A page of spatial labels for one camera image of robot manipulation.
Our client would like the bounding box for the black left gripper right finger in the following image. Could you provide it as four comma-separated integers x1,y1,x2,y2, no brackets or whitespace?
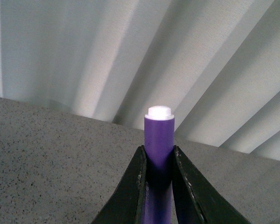
172,146,249,224

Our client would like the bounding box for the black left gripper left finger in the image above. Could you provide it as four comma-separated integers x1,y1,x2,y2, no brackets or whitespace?
96,146,147,224

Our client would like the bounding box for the purple marker pen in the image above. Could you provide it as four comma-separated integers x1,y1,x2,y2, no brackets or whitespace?
143,105,175,224

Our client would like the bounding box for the white pleated curtain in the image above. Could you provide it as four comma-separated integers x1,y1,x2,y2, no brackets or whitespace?
0,0,280,161

